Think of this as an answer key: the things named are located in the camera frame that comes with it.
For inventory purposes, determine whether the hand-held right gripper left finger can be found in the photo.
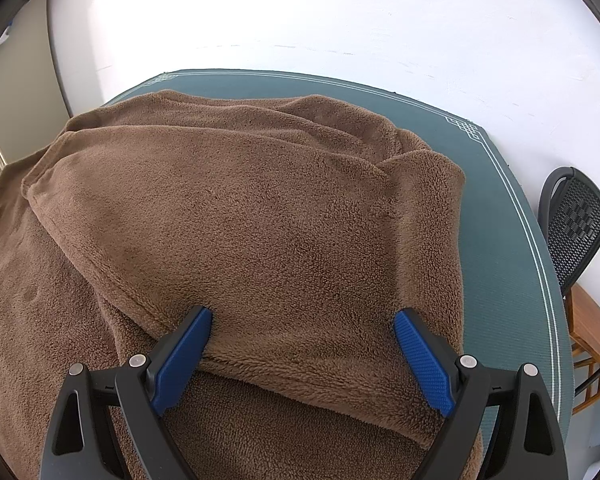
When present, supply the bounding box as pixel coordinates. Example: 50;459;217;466
40;306;214;480

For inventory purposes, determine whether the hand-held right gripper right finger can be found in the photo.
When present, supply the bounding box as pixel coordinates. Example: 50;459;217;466
394;309;570;480

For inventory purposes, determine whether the brown fleece garment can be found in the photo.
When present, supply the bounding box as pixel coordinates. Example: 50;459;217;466
0;89;486;480

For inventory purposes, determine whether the teal table mat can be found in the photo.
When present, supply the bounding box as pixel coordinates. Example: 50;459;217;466
100;69;567;480

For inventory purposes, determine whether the black mesh chair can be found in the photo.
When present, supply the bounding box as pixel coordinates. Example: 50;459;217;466
539;166;600;411

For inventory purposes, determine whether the beige cabinet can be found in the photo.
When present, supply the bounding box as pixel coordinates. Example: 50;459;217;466
0;0;75;171

